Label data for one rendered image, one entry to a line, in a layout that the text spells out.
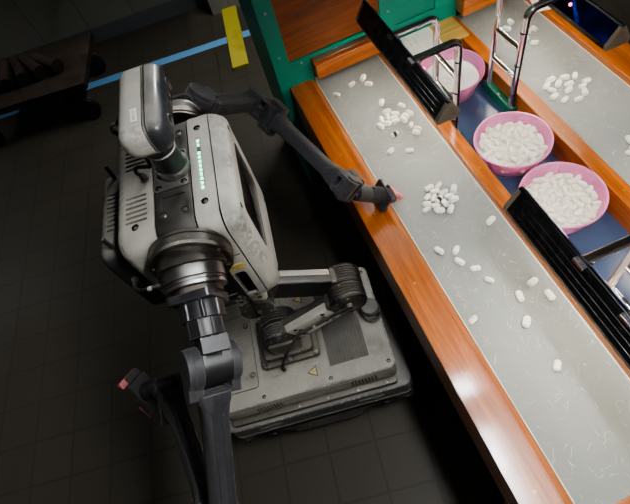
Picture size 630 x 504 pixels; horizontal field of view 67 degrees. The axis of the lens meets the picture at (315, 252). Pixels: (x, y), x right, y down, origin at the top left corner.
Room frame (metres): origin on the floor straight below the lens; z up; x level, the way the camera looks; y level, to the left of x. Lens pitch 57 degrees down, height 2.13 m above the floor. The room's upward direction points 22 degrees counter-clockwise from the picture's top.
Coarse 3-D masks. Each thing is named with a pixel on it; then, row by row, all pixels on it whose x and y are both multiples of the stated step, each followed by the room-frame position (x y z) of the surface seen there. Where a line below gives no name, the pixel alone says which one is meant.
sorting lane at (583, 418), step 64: (384, 64) 1.66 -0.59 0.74; (384, 128) 1.31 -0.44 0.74; (448, 192) 0.91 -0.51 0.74; (448, 256) 0.68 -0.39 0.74; (512, 256) 0.60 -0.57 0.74; (512, 320) 0.41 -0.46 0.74; (576, 320) 0.34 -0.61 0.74; (512, 384) 0.25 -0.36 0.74; (576, 384) 0.19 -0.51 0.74; (576, 448) 0.05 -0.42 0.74
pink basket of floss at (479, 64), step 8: (448, 56) 1.55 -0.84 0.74; (464, 56) 1.51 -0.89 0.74; (472, 56) 1.48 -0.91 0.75; (424, 64) 1.55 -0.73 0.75; (432, 64) 1.55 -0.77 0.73; (472, 64) 1.47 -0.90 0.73; (480, 64) 1.42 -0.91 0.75; (480, 72) 1.40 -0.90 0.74; (480, 80) 1.33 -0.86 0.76; (472, 88) 1.32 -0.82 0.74; (464, 96) 1.33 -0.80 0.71
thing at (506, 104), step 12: (540, 0) 1.20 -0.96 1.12; (552, 0) 1.19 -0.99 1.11; (528, 12) 1.19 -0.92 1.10; (528, 24) 1.18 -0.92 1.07; (492, 36) 1.35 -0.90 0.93; (504, 36) 1.28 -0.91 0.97; (492, 48) 1.34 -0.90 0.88; (516, 48) 1.21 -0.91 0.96; (492, 60) 1.34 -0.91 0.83; (516, 60) 1.19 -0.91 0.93; (492, 72) 1.33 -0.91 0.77; (516, 72) 1.19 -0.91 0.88; (492, 84) 1.33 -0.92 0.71; (516, 84) 1.18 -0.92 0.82; (492, 96) 1.29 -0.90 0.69; (504, 96) 1.25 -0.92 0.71; (504, 108) 1.21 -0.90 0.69; (516, 108) 1.17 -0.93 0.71
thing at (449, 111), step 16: (368, 16) 1.50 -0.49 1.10; (368, 32) 1.46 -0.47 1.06; (384, 32) 1.37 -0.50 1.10; (384, 48) 1.34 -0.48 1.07; (400, 48) 1.26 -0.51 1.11; (400, 64) 1.22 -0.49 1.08; (416, 64) 1.16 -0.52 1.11; (416, 80) 1.12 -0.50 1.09; (432, 80) 1.06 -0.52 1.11; (416, 96) 1.09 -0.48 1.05; (432, 96) 1.02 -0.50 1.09; (448, 96) 1.02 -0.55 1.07; (432, 112) 0.99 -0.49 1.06; (448, 112) 0.95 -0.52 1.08
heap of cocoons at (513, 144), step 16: (496, 128) 1.10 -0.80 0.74; (512, 128) 1.06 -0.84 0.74; (528, 128) 1.04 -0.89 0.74; (480, 144) 1.05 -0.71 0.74; (496, 144) 1.02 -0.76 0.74; (512, 144) 1.00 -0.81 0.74; (528, 144) 0.97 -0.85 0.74; (544, 144) 0.96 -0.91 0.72; (496, 160) 0.96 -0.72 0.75; (512, 160) 0.94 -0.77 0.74; (528, 160) 0.92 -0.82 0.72
